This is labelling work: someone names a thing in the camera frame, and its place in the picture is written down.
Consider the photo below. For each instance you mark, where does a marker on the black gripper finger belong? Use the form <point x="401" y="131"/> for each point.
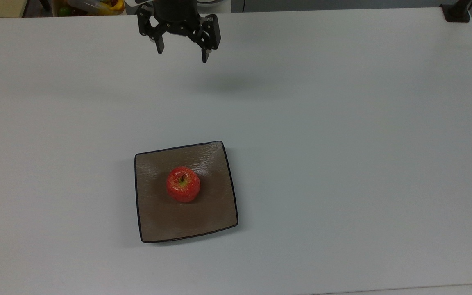
<point x="210" y="35"/>
<point x="148" y="24"/>

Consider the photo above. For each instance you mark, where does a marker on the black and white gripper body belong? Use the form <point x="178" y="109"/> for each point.
<point x="176" y="12"/>

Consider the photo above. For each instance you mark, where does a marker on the red apple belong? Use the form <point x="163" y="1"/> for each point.
<point x="183" y="184"/>

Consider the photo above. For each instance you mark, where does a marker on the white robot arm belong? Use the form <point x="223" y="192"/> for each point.
<point x="135" y="1"/>

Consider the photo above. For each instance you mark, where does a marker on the square brown ceramic plate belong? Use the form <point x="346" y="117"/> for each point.
<point x="203" y="213"/>

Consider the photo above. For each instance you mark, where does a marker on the clear bin of toy fruit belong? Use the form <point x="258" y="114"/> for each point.
<point x="90" y="6"/>

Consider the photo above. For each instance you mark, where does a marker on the black clamp pole mount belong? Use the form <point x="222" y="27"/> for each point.
<point x="457" y="12"/>

